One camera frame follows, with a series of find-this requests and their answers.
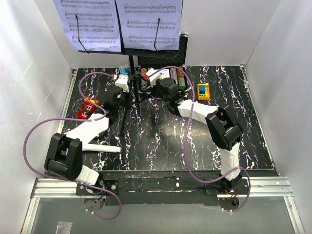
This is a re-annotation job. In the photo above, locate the black music stand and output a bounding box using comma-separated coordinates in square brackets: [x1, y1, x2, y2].
[77, 0, 183, 137]

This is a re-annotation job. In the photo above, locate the sheet music page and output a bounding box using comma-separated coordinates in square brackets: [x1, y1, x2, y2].
[115, 0, 183, 51]
[54, 0, 121, 53]

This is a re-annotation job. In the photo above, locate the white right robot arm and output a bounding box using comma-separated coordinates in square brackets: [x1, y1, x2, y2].
[151, 78, 244, 194]

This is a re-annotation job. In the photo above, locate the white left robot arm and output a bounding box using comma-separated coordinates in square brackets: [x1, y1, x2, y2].
[44, 84, 131, 195]

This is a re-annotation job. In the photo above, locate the white playing card deck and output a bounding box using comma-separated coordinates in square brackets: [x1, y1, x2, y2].
[160, 69, 170, 79]

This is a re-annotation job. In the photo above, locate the black poker chip case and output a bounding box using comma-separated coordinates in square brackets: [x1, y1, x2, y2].
[137, 34, 188, 95]

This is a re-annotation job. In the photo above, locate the light blue toy block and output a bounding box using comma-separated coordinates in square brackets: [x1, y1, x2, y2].
[118, 64, 130, 75]

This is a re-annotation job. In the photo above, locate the red toy bus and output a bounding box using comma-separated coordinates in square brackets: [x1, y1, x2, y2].
[77, 96, 99, 119]

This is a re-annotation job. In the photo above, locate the yellow toy block tray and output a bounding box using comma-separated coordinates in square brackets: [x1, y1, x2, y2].
[197, 83, 210, 100]

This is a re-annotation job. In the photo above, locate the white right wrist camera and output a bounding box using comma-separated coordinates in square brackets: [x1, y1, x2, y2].
[146, 68, 161, 87]

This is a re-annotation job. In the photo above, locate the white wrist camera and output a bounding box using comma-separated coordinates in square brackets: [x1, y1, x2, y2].
[146, 68, 161, 87]
[114, 74, 129, 93]

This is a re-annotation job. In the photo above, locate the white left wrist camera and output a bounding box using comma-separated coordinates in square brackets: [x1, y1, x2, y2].
[114, 74, 129, 93]

